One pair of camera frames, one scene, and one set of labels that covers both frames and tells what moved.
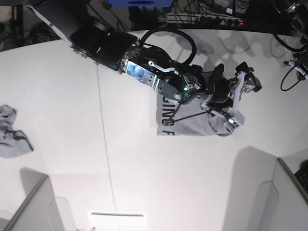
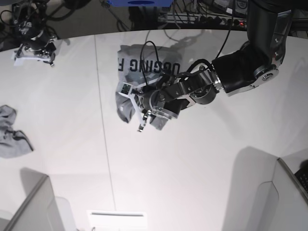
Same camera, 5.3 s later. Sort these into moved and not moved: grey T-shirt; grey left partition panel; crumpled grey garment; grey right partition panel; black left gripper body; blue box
Moved: grey T-shirt; black left gripper body
Not moved: grey right partition panel; grey left partition panel; crumpled grey garment; blue box
